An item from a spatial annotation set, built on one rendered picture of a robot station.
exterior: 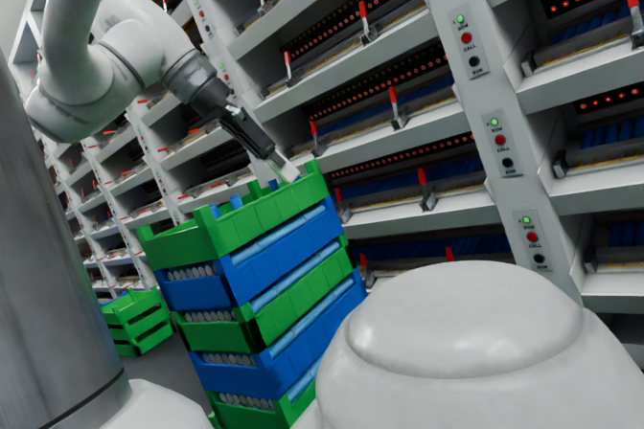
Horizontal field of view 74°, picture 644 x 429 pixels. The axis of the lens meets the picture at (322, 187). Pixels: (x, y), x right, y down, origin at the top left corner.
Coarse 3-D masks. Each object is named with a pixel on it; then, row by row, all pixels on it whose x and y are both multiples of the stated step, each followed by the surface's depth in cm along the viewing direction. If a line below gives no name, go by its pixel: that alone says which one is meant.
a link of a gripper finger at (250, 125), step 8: (240, 120) 76; (248, 120) 77; (248, 128) 77; (256, 128) 78; (256, 136) 78; (264, 136) 79; (256, 144) 79; (264, 144) 79; (272, 144) 79; (264, 152) 79
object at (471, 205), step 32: (384, 160) 117; (416, 160) 111; (448, 160) 102; (480, 160) 94; (352, 192) 122; (384, 192) 108; (416, 192) 102; (448, 192) 95; (480, 192) 88; (352, 224) 110; (384, 224) 103; (416, 224) 97; (448, 224) 91; (480, 224) 87
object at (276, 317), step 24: (336, 240) 87; (336, 264) 83; (288, 288) 73; (312, 288) 77; (240, 312) 65; (264, 312) 68; (288, 312) 71; (192, 336) 75; (216, 336) 71; (240, 336) 67; (264, 336) 67
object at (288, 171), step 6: (276, 150) 83; (282, 156) 83; (270, 162) 82; (288, 162) 83; (276, 168) 82; (282, 168) 83; (288, 168) 83; (294, 168) 84; (282, 174) 83; (288, 174) 83; (294, 174) 84; (288, 180) 83
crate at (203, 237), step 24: (312, 168) 84; (264, 192) 97; (288, 192) 78; (312, 192) 82; (240, 216) 68; (264, 216) 72; (288, 216) 76; (144, 240) 74; (168, 240) 70; (192, 240) 66; (216, 240) 64; (240, 240) 67; (168, 264) 72
